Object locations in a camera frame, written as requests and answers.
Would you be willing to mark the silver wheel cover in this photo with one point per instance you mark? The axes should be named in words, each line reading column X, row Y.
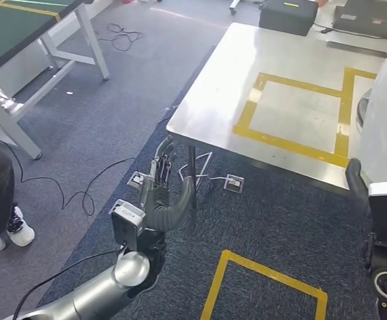
column 362, row 110

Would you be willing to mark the grey laptop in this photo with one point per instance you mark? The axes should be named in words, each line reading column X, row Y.
column 370, row 20

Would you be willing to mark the yellow workbench tape outline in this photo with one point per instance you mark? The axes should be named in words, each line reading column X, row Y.
column 280, row 142

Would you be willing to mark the steel workbench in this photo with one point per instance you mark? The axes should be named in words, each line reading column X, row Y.
column 220, row 88

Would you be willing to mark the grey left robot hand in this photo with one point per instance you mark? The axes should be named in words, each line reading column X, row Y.
column 160, row 207

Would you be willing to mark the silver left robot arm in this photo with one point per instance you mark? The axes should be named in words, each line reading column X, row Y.
column 107, row 291

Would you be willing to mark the black fabric case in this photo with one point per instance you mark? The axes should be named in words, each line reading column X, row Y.
column 286, row 17

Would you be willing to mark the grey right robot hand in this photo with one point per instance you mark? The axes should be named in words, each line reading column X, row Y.
column 357, row 181

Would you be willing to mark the yellow floor tape outline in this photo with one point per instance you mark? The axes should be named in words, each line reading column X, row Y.
column 220, row 278

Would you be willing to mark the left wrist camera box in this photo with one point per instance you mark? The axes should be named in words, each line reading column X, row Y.
column 126, row 225

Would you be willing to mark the metal floor outlet box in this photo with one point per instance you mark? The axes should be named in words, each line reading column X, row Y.
column 134, row 181
column 234, row 183

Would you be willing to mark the green top white table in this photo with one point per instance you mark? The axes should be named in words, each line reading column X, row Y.
column 13, row 26

